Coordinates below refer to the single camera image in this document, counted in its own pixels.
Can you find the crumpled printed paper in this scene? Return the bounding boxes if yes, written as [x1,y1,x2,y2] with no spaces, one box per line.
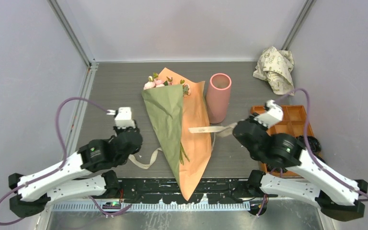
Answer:
[253,46,295,95]

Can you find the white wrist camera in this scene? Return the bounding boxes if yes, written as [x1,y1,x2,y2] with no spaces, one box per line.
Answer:
[106,107,136,129]
[254,100,284,128]

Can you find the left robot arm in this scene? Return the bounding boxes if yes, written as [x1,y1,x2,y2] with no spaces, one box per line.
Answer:
[8,127,143,218]

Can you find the pink flowers with green stems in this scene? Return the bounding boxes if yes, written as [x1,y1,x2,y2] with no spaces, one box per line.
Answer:
[141,73,191,165]

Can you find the orange compartment tray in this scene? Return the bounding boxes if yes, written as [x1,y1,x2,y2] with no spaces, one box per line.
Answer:
[250,105,315,178]

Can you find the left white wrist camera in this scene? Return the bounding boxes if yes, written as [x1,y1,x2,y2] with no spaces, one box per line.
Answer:
[106,107,136,129]

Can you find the aluminium frame rail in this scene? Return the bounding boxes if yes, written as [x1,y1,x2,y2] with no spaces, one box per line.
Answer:
[55,61,99,161]

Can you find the dark patterned rolled tie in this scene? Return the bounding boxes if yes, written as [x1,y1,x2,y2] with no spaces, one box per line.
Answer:
[297,135,322,156]

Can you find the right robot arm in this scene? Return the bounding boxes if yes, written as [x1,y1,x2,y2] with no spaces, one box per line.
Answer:
[232,119,368,222]

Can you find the pink cylindrical vase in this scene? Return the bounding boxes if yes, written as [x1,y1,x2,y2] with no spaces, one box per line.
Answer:
[206,73,232,124]

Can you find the green orange flower bouquet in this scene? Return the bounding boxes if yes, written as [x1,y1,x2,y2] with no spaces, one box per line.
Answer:
[141,68,212,201]

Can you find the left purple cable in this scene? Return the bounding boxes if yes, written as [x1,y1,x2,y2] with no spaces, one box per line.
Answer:
[0,96,132,226]

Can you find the cream printed ribbon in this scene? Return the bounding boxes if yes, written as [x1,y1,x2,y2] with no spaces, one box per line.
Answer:
[128,122,237,170]

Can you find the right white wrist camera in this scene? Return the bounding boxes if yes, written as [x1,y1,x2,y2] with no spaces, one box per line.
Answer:
[254,100,284,128]

